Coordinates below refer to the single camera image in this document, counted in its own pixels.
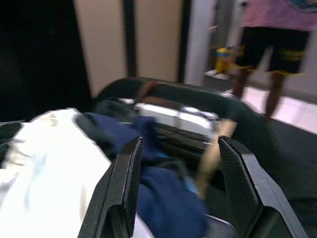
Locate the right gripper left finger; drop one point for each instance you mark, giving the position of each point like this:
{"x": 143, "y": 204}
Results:
{"x": 119, "y": 193}

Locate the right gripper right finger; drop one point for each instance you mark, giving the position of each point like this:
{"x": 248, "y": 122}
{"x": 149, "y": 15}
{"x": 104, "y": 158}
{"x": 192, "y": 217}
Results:
{"x": 242, "y": 178}

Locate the white garment with grey print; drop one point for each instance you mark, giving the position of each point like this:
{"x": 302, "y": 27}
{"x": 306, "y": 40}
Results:
{"x": 49, "y": 173}

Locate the navy blue garment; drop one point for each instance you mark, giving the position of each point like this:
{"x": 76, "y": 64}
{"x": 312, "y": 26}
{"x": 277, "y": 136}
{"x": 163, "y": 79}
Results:
{"x": 163, "y": 198}

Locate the black laundry basket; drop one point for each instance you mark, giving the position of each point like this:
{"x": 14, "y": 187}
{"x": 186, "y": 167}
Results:
{"x": 198, "y": 95}

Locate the yellow bottle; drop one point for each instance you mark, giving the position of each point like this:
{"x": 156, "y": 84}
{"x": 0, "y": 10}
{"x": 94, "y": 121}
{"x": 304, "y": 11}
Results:
{"x": 223, "y": 60}

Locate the person in pink shirt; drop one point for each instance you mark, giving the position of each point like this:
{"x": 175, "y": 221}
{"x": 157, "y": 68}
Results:
{"x": 272, "y": 49}

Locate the black door frame post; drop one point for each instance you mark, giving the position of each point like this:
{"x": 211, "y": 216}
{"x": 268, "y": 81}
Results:
{"x": 130, "y": 37}

